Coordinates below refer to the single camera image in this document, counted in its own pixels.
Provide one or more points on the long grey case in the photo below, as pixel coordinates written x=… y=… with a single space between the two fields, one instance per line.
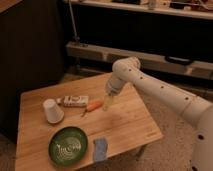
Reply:
x=155 y=62

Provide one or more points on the orange pepper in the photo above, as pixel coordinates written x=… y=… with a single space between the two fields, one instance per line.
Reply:
x=92 y=106

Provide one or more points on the white lotion tube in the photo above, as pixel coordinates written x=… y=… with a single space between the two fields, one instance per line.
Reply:
x=73 y=101

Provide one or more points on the white paper cup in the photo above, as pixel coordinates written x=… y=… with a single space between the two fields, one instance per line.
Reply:
x=53 y=112

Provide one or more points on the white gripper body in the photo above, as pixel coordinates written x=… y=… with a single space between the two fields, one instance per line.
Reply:
x=114 y=85

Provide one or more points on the cluttered white shelf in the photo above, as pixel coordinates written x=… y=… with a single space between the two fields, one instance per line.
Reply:
x=142 y=8

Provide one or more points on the metal stand pole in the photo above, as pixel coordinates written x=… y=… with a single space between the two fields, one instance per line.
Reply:
x=76 y=37

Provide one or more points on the green ceramic bowl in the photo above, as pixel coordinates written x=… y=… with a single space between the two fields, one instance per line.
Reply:
x=68 y=146

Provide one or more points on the pale translucent gripper finger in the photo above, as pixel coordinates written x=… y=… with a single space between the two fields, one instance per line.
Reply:
x=108 y=101

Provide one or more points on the wooden table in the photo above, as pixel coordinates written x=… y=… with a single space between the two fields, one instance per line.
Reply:
x=126 y=125

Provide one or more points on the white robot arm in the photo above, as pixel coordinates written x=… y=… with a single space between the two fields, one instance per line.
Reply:
x=192 y=108

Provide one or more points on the blue sponge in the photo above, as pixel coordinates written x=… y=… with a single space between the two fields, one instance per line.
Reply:
x=100 y=149

